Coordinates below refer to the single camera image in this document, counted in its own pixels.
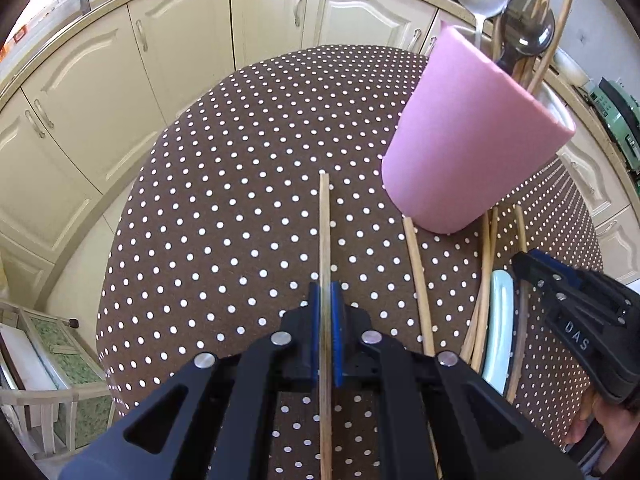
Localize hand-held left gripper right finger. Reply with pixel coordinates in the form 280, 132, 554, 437
330, 281, 586, 480

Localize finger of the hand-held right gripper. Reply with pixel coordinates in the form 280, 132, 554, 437
529, 248, 588, 288
511, 251, 576, 313

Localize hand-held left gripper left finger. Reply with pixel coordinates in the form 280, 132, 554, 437
57, 281, 323, 480

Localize light blue knife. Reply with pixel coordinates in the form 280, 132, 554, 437
480, 269, 516, 396

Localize light bamboo chopstick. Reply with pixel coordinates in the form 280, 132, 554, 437
318, 171, 335, 480

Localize bunch of wooden chopsticks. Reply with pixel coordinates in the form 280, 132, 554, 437
402, 0, 578, 480

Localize pink cup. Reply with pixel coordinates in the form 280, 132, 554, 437
381, 25, 577, 235

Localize black handled fork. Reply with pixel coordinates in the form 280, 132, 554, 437
495, 0, 557, 78

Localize person's right hand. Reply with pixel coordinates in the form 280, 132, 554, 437
565, 390, 640, 450

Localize brown polka dot tablecloth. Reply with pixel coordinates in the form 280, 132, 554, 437
95, 45, 606, 480

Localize green multi cooker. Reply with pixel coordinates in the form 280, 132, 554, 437
585, 77, 640, 173

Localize white bowl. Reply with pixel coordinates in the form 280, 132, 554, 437
551, 47, 592, 87

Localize cream lower cabinets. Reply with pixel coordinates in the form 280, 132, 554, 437
0, 0, 640, 301

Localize wooden frame green panel stand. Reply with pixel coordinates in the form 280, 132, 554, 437
0, 300, 118, 456

